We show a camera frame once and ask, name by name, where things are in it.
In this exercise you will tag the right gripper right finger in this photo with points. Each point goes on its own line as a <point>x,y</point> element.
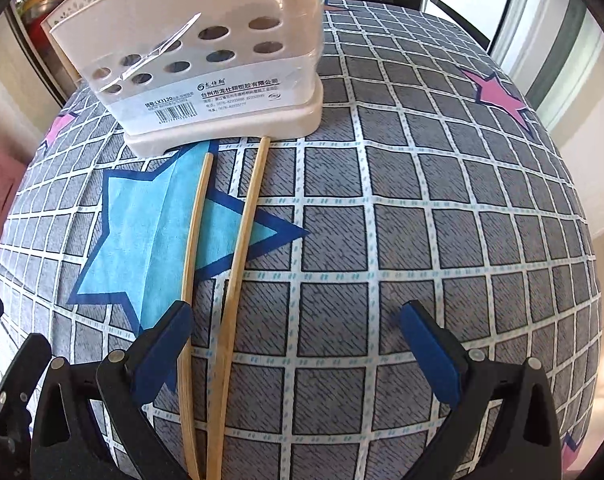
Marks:
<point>524,442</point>

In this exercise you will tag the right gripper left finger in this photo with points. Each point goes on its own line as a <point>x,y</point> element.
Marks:
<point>67,442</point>

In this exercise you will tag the plain wooden chopstick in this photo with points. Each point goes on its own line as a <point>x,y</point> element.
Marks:
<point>184,368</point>
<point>227,333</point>

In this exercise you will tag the grey checked tablecloth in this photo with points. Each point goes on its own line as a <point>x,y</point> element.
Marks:
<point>430,178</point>

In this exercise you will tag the beige utensil holder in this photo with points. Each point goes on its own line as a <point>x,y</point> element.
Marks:
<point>176,72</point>

